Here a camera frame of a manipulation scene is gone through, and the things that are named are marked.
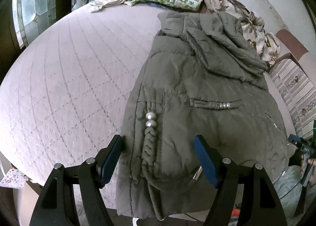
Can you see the person's right hand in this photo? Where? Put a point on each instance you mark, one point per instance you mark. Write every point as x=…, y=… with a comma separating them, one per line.
x=307, y=169

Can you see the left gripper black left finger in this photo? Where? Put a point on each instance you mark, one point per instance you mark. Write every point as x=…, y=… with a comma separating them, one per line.
x=56, y=203

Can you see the window with glass panes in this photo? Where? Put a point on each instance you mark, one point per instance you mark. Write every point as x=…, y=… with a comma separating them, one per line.
x=31, y=18

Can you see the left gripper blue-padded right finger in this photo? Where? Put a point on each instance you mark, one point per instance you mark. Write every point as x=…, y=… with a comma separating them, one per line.
x=260, y=202

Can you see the quilted beige mattress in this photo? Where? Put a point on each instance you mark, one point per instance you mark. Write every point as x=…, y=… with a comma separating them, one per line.
x=65, y=96

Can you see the brown wooden headboard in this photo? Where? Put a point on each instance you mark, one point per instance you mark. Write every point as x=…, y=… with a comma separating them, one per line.
x=291, y=48

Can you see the olive green puffer jacket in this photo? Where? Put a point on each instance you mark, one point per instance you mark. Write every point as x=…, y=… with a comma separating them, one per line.
x=202, y=77

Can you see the leaf print blanket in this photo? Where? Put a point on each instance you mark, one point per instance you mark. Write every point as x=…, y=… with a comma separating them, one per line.
x=265, y=43

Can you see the striped floral pillow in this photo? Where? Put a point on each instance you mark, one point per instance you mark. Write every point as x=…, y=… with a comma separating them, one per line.
x=298, y=94

